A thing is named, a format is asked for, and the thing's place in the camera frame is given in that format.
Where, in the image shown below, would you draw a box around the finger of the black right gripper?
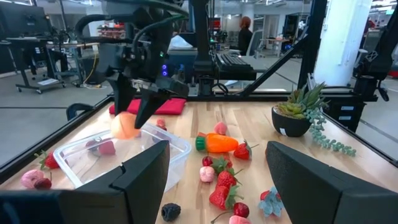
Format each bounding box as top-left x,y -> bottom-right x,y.
133,77 -> 190,129
107,73 -> 137,115

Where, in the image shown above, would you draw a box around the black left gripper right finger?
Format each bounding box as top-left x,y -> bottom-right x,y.
266,141 -> 398,224

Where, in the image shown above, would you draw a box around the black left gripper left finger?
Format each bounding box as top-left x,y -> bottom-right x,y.
0,140 -> 171,224

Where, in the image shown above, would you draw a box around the orange-pink toy peach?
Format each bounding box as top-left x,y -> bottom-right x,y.
110,111 -> 142,140

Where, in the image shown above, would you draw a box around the black toy blackberry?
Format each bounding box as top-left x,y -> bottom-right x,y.
160,202 -> 182,223

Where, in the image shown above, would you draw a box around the red strawberry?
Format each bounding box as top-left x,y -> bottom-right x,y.
98,140 -> 116,156
233,139 -> 260,161
34,149 -> 61,170
216,167 -> 244,189
211,156 -> 234,175
258,185 -> 285,218
208,185 -> 244,211

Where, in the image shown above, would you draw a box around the clear plastic tupperware container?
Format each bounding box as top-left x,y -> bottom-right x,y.
52,122 -> 193,193

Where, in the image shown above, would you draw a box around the pink toy raspberry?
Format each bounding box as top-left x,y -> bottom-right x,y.
213,121 -> 228,136
199,166 -> 216,184
20,169 -> 45,190

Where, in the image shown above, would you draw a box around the orange toy carrot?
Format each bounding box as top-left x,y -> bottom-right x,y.
195,132 -> 239,154

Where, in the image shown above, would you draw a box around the pink peach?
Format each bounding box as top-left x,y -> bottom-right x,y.
229,215 -> 251,224

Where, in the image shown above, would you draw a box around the red folded towel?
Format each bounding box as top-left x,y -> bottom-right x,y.
108,98 -> 187,116

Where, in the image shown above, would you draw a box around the black table clamp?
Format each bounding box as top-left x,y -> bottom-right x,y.
65,103 -> 95,122

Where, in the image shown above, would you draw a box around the shelf with red bins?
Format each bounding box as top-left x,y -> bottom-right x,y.
96,21 -> 127,40

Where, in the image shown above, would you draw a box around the wooden-top work table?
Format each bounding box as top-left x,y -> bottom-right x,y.
45,42 -> 101,85

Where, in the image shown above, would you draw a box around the black computer keyboard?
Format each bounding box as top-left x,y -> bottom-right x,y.
216,52 -> 254,71

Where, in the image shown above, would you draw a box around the potted succulent, black pot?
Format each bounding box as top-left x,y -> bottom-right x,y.
271,82 -> 358,157

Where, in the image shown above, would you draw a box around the black box, white labels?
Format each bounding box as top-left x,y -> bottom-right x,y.
323,98 -> 368,133

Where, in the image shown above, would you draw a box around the black rolling desk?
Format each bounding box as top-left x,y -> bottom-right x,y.
5,36 -> 68,95

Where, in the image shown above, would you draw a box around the person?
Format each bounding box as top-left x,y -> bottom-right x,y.
237,16 -> 254,57

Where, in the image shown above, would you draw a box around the grey office chair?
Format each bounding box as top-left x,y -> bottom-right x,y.
247,29 -> 266,59

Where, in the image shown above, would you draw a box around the black desk monitor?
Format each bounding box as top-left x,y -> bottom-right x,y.
0,2 -> 53,40

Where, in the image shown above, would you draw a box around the hanging yellow cable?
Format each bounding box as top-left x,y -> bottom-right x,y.
82,52 -> 98,85

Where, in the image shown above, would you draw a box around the black aluminium rig frame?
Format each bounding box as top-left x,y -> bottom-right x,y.
0,0 -> 398,185

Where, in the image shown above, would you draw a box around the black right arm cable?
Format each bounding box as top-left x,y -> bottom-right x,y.
74,0 -> 189,54

